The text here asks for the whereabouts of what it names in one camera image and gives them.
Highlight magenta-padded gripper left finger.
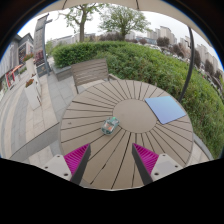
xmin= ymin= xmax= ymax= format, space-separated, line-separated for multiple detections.
xmin=42 ymin=143 xmax=92 ymax=186

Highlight white planter box with flowers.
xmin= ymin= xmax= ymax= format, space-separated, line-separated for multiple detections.
xmin=24 ymin=78 xmax=43 ymax=111
xmin=23 ymin=53 xmax=38 ymax=78

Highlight blue rectangular mouse pad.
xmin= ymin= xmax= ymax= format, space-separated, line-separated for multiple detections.
xmin=144 ymin=95 xmax=188 ymax=125

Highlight storefront building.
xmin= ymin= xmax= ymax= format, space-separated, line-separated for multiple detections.
xmin=0 ymin=33 xmax=35 ymax=101

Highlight sparse-leaved tree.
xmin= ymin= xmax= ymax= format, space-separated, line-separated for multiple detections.
xmin=58 ymin=3 xmax=106 ymax=44

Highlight green trimmed hedge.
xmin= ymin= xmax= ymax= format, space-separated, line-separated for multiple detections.
xmin=51 ymin=40 xmax=224 ymax=158

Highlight grey slatted outdoor chair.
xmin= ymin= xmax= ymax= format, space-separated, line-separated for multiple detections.
xmin=70 ymin=58 xmax=121 ymax=95

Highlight distant high-rise buildings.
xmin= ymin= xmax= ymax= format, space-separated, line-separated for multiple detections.
xmin=146 ymin=25 xmax=222 ymax=76

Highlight curved black umbrella pole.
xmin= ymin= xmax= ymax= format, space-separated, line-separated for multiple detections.
xmin=177 ymin=25 xmax=195 ymax=104

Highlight round-crowned leafy tree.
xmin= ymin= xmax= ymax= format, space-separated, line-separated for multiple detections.
xmin=98 ymin=4 xmax=152 ymax=42

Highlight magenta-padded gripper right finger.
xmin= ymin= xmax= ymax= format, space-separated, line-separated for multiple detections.
xmin=131 ymin=143 xmax=184 ymax=186

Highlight beige umbrella canopy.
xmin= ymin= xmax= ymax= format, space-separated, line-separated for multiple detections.
xmin=34 ymin=0 xmax=214 ymax=46

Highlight tall grey sign pillar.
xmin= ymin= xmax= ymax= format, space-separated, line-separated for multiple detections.
xmin=33 ymin=13 xmax=54 ymax=78

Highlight transparent teal computer mouse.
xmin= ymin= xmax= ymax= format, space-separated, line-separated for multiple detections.
xmin=100 ymin=116 xmax=121 ymax=136

